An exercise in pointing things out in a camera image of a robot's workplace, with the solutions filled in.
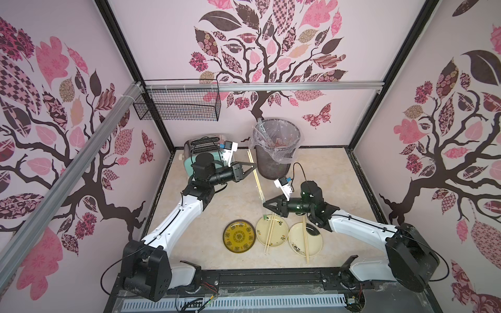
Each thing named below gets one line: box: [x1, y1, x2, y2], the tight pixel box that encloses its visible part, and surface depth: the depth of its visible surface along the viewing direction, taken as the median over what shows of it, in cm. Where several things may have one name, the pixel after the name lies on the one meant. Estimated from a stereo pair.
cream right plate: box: [288, 222, 323, 258], surface depth 85 cm
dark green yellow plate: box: [222, 219, 257, 254], surface depth 87 cm
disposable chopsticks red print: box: [302, 215, 310, 265], surface depth 82 cm
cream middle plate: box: [255, 214, 289, 248], surface depth 87 cm
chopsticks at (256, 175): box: [247, 148, 266, 203], surface depth 72 cm
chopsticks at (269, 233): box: [264, 213, 276, 254], surface depth 85 cm
